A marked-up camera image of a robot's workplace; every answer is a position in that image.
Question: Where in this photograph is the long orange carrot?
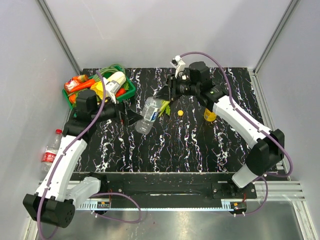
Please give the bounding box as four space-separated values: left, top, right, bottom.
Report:
70 79 96 93

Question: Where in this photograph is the clear bottle blue cap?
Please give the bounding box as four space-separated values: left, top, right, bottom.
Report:
135 96 162 135

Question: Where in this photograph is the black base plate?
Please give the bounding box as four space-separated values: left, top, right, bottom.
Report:
79 172 257 200

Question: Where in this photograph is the toy green onion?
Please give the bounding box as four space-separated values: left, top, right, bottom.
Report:
158 100 171 117

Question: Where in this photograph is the red snack packet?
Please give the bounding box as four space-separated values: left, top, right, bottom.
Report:
64 74 89 94

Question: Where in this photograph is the purple cable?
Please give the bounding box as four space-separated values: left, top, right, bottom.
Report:
37 71 142 240
180 51 294 217

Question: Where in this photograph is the toy napa cabbage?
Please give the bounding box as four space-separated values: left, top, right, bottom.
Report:
90 71 126 103

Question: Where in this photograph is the orange tomato piece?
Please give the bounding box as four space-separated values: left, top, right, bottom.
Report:
68 94 77 104

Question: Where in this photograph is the yellow bottle cap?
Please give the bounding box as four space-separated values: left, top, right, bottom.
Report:
177 110 184 116

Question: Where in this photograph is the orange juice bottle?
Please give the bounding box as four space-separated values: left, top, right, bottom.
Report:
203 108 217 122

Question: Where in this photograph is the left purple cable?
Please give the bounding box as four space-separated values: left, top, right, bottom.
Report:
37 71 142 240

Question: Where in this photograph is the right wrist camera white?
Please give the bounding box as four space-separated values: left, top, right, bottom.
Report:
170 55 186 78

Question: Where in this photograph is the water bottle red cap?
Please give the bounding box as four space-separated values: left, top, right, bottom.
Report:
40 129 63 175

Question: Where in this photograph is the small orange carrot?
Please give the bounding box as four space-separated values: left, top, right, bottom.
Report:
115 87 127 99

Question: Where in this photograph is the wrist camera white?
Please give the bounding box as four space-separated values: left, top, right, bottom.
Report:
103 77 122 104
170 55 186 78

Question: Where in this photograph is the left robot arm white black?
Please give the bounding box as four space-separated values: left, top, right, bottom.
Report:
22 89 143 228

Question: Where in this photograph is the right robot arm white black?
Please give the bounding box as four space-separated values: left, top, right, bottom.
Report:
155 57 285 198

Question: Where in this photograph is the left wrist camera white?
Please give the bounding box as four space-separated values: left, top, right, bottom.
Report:
103 77 122 104

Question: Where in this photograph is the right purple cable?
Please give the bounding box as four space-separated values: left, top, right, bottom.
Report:
180 51 294 217

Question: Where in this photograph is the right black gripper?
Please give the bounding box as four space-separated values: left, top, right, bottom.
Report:
154 74 199 102

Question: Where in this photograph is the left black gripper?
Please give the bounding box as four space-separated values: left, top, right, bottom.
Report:
91 92 144 127

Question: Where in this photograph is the black marble mat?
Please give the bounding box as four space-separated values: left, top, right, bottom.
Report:
74 67 263 173

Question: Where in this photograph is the green beans bundle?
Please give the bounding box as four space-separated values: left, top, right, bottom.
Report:
98 64 126 79

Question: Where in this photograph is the green plastic basket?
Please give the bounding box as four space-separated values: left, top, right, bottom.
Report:
62 77 136 110

